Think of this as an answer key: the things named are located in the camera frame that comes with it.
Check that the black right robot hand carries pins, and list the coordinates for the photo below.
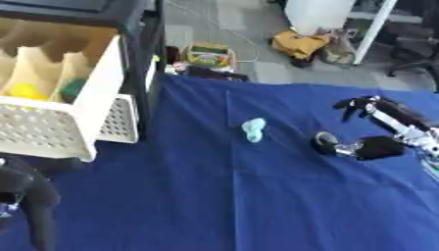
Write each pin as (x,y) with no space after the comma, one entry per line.
(380,147)

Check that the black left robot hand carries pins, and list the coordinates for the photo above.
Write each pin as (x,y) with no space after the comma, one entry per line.
(31,192)

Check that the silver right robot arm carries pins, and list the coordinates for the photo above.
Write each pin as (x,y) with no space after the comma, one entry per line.
(426,139)

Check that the white pierced drawer front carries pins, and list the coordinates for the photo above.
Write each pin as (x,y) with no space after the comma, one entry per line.
(119,119)

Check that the pale drawer with compartments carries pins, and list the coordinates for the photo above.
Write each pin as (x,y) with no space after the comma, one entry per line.
(97,98)

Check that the yellow toy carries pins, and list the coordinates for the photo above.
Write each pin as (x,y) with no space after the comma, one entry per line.
(26,91)

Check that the black office chair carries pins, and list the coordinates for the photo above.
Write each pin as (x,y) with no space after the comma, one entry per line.
(420,49)

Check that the white table leg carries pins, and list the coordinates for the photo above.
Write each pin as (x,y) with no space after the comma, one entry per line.
(374,31)

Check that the mint green soft toy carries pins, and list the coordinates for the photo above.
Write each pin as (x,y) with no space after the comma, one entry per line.
(253,130)

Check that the yellow bag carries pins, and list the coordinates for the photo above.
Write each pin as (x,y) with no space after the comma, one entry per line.
(300,43)

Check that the white board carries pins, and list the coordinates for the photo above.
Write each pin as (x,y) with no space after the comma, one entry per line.
(317,14)

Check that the black cabinet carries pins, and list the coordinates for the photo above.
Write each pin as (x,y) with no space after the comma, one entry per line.
(140,39)

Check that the colourful printed box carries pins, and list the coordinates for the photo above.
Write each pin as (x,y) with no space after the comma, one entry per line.
(209,56)

